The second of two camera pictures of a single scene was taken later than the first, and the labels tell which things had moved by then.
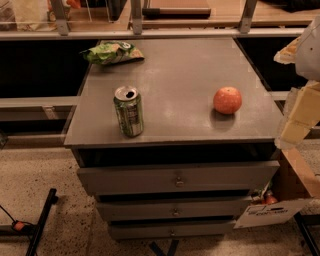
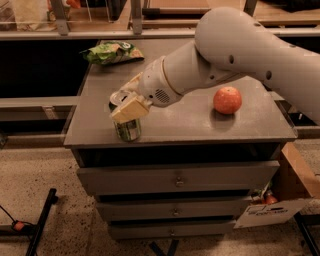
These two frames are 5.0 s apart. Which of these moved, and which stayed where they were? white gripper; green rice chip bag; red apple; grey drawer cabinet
Moved: white gripper
Stayed: red apple; green rice chip bag; grey drawer cabinet
